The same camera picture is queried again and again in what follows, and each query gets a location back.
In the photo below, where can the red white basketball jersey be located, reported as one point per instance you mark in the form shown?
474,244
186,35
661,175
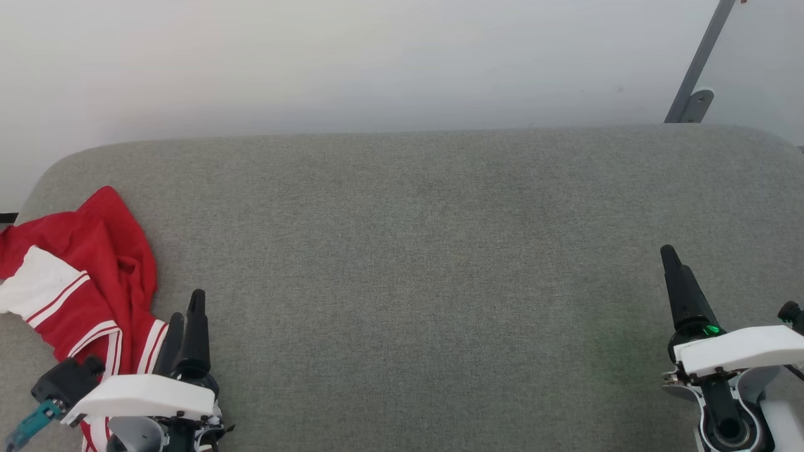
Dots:
107,251

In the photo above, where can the grey fabric sofa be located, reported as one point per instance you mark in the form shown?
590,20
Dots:
408,282

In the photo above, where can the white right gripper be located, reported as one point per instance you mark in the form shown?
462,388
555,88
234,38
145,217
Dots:
741,350

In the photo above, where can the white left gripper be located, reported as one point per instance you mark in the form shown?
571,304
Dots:
144,397

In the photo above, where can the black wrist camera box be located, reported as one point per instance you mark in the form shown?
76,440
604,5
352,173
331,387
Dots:
66,380

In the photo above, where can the grey metal post bracket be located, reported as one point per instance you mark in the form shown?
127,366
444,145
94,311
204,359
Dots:
698,103

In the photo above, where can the grey metal post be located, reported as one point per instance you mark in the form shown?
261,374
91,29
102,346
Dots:
703,50

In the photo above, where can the black round camera knob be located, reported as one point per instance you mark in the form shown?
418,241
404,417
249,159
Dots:
791,312

